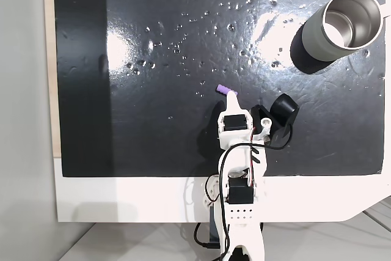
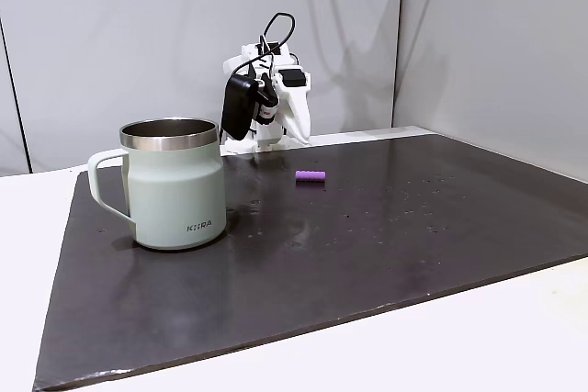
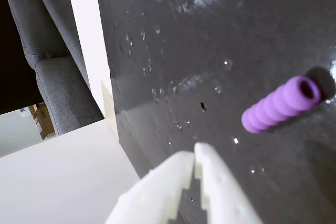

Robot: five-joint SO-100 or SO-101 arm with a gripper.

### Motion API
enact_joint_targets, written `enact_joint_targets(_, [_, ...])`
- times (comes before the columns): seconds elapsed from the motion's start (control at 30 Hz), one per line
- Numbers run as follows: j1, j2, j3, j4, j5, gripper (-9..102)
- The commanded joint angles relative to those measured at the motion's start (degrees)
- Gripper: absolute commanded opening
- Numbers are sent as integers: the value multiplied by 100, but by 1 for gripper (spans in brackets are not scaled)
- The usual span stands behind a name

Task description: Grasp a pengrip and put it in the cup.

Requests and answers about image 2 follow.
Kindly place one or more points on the pale green steel mug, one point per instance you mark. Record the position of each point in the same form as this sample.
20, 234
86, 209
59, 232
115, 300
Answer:
177, 190

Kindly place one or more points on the purple ribbed pen grip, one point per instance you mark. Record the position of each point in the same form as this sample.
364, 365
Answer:
310, 175

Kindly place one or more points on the dark grey table mat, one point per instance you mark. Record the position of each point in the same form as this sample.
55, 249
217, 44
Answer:
321, 272

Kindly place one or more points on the black oval camera box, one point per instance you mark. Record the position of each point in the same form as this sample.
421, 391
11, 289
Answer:
238, 105

